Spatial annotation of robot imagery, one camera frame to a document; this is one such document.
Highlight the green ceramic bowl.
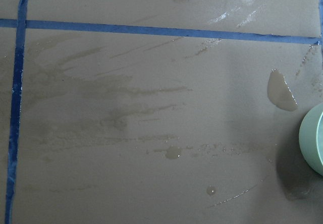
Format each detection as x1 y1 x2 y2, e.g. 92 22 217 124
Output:
299 103 322 176

